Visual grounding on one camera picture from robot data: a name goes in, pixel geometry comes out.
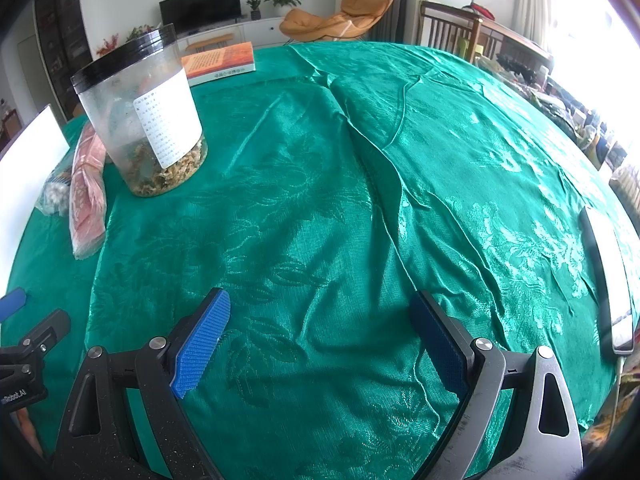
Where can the black television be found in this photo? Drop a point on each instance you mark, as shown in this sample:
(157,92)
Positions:
(200,4)

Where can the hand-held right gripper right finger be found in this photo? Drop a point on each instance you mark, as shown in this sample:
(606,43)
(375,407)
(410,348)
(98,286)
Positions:
(440,345)

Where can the red flower plant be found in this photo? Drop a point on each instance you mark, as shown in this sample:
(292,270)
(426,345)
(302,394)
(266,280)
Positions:
(107,46)

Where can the wooden stool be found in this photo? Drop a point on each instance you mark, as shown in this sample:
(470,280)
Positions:
(210,39)

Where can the small green potted plant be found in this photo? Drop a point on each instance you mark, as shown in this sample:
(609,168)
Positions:
(255,9)

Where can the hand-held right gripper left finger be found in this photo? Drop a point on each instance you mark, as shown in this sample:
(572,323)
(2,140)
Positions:
(200,345)

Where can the wooden chair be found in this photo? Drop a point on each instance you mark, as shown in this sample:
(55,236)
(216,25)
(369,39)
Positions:
(445,27)

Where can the white television cabinet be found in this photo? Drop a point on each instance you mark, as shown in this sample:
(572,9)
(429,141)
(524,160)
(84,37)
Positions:
(265,30)

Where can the orange book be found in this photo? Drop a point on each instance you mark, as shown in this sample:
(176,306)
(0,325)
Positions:
(220,60)

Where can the clear plastic jar black lid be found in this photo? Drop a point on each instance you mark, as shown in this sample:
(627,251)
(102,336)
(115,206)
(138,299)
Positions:
(125,125)

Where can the pink floral wrapped packet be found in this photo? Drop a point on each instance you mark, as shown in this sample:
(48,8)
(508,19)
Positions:
(87,195)

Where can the red cloth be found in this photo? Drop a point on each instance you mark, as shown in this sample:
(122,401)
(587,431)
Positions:
(482,11)

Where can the dark display cabinet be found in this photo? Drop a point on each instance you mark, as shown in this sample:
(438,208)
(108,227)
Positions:
(60,45)

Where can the orange lounge chair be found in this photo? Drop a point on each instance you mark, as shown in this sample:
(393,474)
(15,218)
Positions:
(335,17)

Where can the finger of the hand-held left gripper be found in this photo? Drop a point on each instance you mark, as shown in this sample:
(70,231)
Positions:
(11,302)
(47,330)

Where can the green patterned tablecloth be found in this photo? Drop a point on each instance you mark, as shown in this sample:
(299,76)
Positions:
(325,185)

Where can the bag of white balls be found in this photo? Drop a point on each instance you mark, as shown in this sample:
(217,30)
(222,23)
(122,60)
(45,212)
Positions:
(52,195)

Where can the white board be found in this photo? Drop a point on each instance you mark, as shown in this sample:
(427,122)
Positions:
(25,160)

